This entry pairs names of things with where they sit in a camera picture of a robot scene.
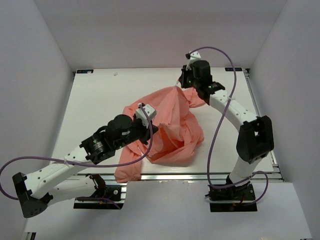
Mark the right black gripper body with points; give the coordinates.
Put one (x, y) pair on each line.
(188, 80)

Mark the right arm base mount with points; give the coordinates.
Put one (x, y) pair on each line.
(233, 199)

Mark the left blue table label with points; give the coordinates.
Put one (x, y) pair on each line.
(84, 71)

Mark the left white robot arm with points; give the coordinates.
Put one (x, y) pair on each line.
(38, 190)

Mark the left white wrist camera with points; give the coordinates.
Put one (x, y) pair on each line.
(145, 112)

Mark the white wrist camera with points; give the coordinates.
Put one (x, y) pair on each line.
(192, 57)
(145, 112)

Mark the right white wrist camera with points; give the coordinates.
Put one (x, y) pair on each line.
(192, 57)

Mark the front white panel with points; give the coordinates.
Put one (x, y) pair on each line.
(175, 210)

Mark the right blue table label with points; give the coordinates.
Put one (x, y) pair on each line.
(230, 69)

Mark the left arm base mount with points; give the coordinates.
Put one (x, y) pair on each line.
(107, 196)

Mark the blue table label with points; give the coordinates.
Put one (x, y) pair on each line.
(230, 69)
(84, 71)

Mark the salmon pink jacket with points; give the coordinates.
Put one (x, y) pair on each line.
(178, 135)

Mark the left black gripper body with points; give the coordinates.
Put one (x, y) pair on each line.
(139, 131)

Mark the right aluminium side rail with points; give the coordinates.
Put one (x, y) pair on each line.
(259, 108)

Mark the front aluminium rail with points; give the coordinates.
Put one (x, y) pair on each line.
(274, 176)

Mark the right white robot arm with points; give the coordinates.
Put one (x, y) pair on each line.
(255, 133)

